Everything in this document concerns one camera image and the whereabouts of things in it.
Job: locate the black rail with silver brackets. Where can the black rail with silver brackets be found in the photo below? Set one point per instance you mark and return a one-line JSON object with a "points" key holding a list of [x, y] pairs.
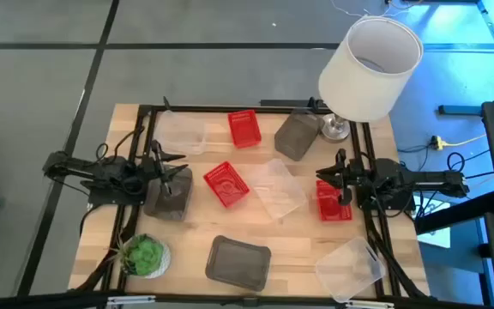
{"points": [[37, 300]]}

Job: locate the clear plastic bin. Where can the clear plastic bin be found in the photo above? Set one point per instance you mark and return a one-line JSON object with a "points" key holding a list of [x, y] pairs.
{"points": [[347, 270], [180, 133], [279, 189]]}

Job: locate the green succulent in white pot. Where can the green succulent in white pot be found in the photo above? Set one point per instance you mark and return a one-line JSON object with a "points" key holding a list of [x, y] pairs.
{"points": [[144, 255]]}

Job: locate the red plastic mesh basket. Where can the red plastic mesh basket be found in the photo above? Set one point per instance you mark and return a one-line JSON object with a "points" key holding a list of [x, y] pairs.
{"points": [[244, 129], [225, 184], [328, 208]]}

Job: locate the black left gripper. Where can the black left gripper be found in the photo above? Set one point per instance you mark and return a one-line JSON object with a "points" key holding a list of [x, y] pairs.
{"points": [[152, 169]]}

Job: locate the black diagonal beam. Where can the black diagonal beam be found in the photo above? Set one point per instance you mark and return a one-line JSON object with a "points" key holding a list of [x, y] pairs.
{"points": [[457, 212]]}

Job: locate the smoky grey plastic bin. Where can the smoky grey plastic bin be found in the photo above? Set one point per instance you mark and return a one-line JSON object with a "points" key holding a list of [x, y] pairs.
{"points": [[296, 135], [174, 208], [238, 264]]}

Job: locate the black aluminium table frame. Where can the black aluminium table frame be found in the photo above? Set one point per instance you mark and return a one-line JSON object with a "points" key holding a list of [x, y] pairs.
{"points": [[212, 108]]}

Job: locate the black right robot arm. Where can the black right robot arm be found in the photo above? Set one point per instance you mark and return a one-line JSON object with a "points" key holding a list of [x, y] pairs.
{"points": [[435, 180]]}

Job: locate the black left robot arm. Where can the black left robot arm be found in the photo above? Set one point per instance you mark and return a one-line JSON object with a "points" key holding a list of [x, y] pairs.
{"points": [[80, 167]]}

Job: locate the yellow power plug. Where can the yellow power plug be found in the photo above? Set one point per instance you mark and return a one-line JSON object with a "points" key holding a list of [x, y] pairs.
{"points": [[436, 142]]}

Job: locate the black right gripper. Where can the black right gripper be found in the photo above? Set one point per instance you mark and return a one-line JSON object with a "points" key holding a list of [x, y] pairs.
{"points": [[352, 178]]}

